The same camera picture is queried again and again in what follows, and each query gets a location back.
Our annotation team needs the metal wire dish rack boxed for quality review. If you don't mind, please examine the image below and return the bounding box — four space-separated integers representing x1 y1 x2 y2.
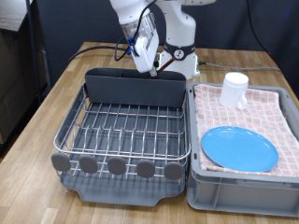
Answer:
50 82 192 181

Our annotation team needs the thin black hanging cable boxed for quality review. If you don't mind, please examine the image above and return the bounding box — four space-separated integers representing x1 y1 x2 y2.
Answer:
246 0 285 75

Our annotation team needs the black metal pole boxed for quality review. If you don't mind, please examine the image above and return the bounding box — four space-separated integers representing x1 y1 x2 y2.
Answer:
25 0 44 105

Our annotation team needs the blue cable clip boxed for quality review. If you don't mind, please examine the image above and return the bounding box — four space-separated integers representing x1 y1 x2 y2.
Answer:
125 35 138 58

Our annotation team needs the thick black table cable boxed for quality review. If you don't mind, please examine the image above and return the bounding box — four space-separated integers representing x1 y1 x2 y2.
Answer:
67 43 166 65

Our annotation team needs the grey plastic crate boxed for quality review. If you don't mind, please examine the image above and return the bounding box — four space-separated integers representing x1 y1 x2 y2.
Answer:
185 81 299 218

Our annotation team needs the grey dish drying rack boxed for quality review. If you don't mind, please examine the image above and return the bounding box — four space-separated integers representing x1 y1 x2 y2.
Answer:
59 92 188 207

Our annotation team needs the dark wooden cabinet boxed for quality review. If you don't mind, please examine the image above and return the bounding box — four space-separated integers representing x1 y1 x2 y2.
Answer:
0 0 51 147

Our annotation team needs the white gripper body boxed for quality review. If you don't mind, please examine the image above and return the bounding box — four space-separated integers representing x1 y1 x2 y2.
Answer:
130 35 160 75

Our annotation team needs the reddish brown wooden spoon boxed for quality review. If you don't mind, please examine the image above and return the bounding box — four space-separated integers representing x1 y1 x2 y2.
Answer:
149 58 176 80

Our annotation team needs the grey table cable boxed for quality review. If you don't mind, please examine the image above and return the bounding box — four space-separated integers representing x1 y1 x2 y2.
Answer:
198 61 283 73

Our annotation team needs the white plastic mug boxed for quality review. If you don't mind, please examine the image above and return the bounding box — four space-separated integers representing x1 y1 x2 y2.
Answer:
219 72 250 110

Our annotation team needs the pink checked towel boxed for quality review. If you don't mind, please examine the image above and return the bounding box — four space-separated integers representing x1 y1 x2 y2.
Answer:
192 83 299 179

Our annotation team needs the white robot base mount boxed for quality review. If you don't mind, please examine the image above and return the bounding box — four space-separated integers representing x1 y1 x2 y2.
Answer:
154 50 201 80

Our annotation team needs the dark grey utensil holder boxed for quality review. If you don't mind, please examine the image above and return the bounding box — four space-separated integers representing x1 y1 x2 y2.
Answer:
84 67 188 108

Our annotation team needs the blue plastic plate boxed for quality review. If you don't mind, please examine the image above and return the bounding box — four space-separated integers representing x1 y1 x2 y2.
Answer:
201 125 279 173

